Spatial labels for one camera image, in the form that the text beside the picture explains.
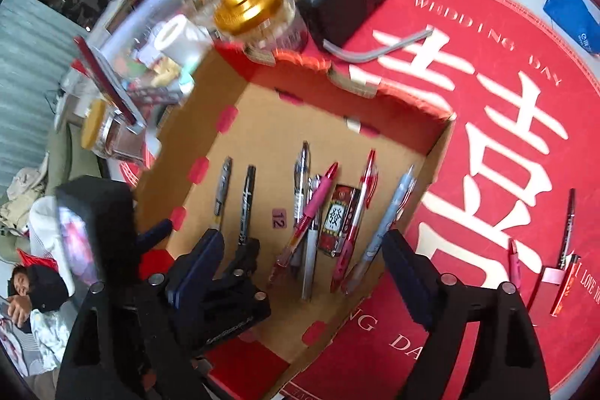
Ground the red cardboard box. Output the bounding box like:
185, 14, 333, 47
133, 41, 458, 400

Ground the tile print lighter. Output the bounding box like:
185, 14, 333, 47
318, 183, 361, 259

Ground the floral printed blanket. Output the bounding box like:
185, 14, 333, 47
0, 311, 76, 377

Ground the red pen with pink grip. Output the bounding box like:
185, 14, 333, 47
266, 161, 339, 289
507, 238, 525, 294

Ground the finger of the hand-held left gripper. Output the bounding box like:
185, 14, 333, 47
187, 237, 272, 326
136, 218, 173, 253

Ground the small red box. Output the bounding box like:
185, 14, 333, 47
526, 266, 567, 317

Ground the black clear retractable pen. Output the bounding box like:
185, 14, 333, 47
289, 141, 311, 267

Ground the phone with red case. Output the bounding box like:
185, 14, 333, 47
74, 35, 147, 133

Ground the red gold printed lighter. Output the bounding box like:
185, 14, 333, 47
550, 254, 583, 317

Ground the thick black marker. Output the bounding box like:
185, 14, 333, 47
237, 166, 257, 247

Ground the clear red retractable pen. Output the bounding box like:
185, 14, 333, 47
329, 149, 378, 294

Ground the red round printed mat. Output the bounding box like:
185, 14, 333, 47
117, 0, 600, 400

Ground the white cloth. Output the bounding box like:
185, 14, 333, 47
28, 194, 76, 288

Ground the jar with yellow lid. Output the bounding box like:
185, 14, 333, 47
79, 99, 141, 162

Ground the grey radio strap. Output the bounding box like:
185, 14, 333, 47
322, 27, 434, 64

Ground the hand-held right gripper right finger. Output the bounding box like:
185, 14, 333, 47
382, 230, 550, 400

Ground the white teal round gadget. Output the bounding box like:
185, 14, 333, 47
175, 63, 198, 96

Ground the beige cloth pile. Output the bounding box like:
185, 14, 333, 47
0, 166, 52, 237

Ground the thin black marker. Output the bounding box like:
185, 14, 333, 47
557, 189, 577, 270

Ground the blue plastic bag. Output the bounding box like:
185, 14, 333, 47
544, 0, 600, 54

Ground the white paper roll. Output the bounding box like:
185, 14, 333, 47
154, 13, 213, 68

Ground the light blue pen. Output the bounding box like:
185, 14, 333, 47
343, 165, 418, 295

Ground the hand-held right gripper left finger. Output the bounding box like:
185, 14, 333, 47
56, 230, 225, 400

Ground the grey grip retractable pen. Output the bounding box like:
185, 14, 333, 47
212, 156, 234, 228

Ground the olive green cushion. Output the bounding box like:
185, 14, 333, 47
44, 123, 101, 195

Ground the jar with gold lid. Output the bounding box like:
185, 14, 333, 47
213, 0, 301, 54

